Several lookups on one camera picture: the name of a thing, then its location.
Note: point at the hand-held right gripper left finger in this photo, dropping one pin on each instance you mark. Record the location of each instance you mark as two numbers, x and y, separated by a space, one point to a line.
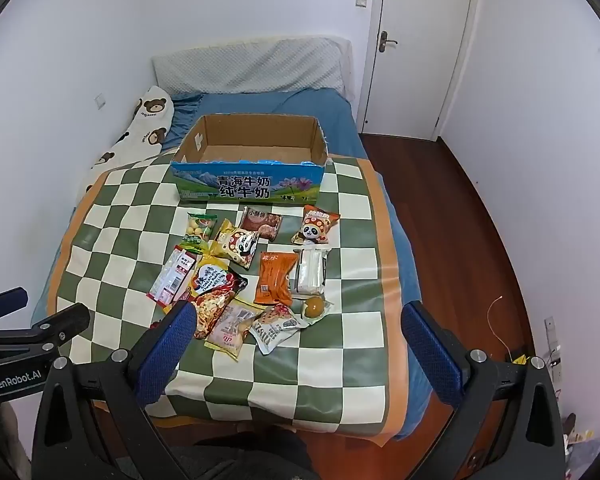
172 342

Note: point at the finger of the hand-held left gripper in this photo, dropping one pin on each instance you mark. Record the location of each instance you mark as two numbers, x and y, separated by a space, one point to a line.
55 325
10 301

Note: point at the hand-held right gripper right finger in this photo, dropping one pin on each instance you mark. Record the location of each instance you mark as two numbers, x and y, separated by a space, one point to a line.
430 355

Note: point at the pale yellow bread packet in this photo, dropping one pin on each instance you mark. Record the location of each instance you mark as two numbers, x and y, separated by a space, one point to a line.
232 330

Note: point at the red and white packet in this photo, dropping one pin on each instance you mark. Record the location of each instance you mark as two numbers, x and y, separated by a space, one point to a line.
172 277

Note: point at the instant noodle packet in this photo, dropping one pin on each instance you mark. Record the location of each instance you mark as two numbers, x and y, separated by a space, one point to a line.
217 292

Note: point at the grey and white snack packet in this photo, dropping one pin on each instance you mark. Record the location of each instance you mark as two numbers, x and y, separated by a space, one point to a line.
275 327

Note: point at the green pea snack packet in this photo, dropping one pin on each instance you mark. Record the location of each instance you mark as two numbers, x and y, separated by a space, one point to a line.
200 230

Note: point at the yellow panda snack packet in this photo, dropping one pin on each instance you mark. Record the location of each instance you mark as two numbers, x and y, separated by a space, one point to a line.
236 245

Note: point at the plain orange snack packet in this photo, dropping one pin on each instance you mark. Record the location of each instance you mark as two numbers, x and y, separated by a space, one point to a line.
276 280

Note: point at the braised egg packet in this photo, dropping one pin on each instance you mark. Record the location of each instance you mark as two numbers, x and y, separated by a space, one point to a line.
314 307

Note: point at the clear white snack packet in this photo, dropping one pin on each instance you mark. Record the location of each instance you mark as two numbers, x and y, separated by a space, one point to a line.
311 270

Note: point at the brown biscuit packet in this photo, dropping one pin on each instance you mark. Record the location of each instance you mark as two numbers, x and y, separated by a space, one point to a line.
262 222

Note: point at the printed cardboard box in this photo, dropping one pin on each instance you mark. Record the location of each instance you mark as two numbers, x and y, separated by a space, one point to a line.
245 186

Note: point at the orange panda snack packet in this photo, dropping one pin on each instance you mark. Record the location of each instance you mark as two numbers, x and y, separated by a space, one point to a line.
315 225

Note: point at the small yellow object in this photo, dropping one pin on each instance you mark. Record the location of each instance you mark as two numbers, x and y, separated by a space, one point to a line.
520 360

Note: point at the grey power strip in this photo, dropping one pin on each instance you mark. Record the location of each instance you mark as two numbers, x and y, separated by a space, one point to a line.
552 345

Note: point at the green checkered blanket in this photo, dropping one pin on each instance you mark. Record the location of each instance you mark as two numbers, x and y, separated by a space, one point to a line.
345 260

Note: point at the bear print pillow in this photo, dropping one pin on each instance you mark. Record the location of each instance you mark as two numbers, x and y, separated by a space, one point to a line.
147 125

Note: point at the grey dotted pillow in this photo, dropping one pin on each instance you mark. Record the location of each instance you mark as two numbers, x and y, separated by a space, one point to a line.
250 65

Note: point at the white door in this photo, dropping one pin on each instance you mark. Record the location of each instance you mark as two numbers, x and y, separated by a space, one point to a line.
420 50

